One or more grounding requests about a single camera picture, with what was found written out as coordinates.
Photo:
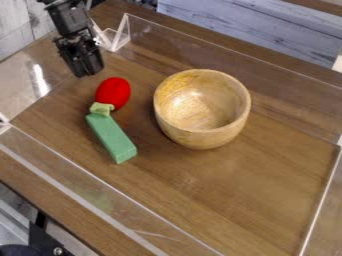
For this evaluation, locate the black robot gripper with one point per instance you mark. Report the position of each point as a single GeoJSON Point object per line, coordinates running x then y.
{"type": "Point", "coordinates": [75, 42]}

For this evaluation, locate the red plush strawberry toy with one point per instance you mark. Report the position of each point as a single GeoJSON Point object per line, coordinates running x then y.
{"type": "Point", "coordinates": [111, 96]}

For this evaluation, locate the green rectangular block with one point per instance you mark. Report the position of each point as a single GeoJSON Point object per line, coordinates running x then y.
{"type": "Point", "coordinates": [112, 137]}

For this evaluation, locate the wooden bowl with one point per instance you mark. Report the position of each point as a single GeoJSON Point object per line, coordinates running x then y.
{"type": "Point", "coordinates": [202, 107]}

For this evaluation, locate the clear acrylic corner bracket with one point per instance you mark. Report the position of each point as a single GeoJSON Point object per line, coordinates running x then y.
{"type": "Point", "coordinates": [109, 38]}

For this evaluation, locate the clear acrylic tray wall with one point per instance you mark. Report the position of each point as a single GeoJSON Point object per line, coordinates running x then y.
{"type": "Point", "coordinates": [259, 197]}

